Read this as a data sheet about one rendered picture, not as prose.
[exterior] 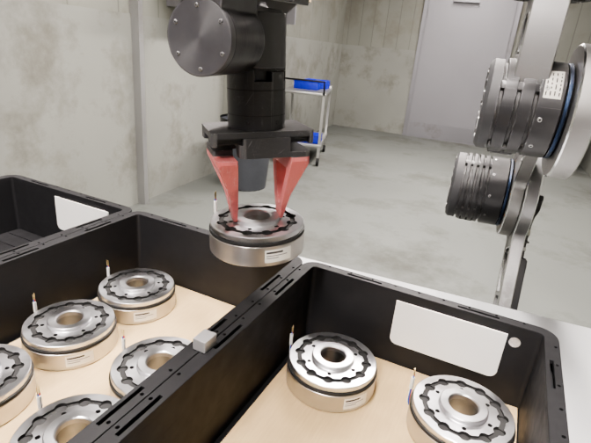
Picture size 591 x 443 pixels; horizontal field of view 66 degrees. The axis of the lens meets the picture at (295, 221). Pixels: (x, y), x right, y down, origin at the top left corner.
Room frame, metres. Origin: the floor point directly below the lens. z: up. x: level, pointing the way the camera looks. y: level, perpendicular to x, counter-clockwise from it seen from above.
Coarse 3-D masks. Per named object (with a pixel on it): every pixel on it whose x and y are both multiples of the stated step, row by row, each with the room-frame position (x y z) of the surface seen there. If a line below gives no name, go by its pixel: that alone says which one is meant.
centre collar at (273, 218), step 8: (248, 208) 0.48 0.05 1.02; (256, 208) 0.48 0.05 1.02; (264, 208) 0.48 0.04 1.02; (240, 216) 0.45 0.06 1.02; (272, 216) 0.46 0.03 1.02; (240, 224) 0.44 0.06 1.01; (248, 224) 0.44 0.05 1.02; (256, 224) 0.44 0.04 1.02; (264, 224) 0.44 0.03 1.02; (272, 224) 0.44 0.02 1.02
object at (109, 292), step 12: (108, 276) 0.57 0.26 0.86; (120, 276) 0.57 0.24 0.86; (156, 276) 0.58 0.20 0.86; (168, 276) 0.59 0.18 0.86; (108, 288) 0.54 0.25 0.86; (156, 288) 0.55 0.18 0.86; (168, 288) 0.55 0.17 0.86; (108, 300) 0.51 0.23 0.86; (120, 300) 0.52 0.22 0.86; (132, 300) 0.51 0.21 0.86; (144, 300) 0.52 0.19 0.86; (156, 300) 0.52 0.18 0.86
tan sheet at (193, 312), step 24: (192, 312) 0.55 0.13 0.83; (216, 312) 0.55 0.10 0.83; (120, 336) 0.48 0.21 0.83; (144, 336) 0.48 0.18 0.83; (168, 336) 0.49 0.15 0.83; (192, 336) 0.49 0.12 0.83; (48, 384) 0.38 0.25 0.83; (72, 384) 0.39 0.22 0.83; (96, 384) 0.39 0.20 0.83; (0, 432) 0.32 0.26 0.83
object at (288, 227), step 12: (252, 204) 0.51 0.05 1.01; (264, 204) 0.51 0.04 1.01; (216, 216) 0.46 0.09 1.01; (228, 216) 0.46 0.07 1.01; (288, 216) 0.48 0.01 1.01; (300, 216) 0.47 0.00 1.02; (216, 228) 0.43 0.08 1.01; (228, 228) 0.44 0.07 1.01; (240, 228) 0.43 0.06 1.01; (252, 228) 0.43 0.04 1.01; (264, 228) 0.44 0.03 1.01; (276, 228) 0.44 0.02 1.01; (288, 228) 0.44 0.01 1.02; (300, 228) 0.44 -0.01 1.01; (240, 240) 0.41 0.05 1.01; (252, 240) 0.41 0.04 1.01; (264, 240) 0.41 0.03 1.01; (276, 240) 0.42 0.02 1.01
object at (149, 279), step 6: (126, 276) 0.57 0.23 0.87; (132, 276) 0.57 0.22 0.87; (138, 276) 0.57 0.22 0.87; (144, 276) 0.57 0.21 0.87; (150, 276) 0.57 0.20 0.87; (120, 282) 0.55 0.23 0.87; (126, 282) 0.55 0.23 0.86; (150, 282) 0.56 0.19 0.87; (120, 288) 0.54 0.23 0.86; (126, 288) 0.53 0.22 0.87; (132, 288) 0.53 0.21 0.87; (138, 288) 0.54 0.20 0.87; (144, 288) 0.54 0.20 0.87; (150, 288) 0.55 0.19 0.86
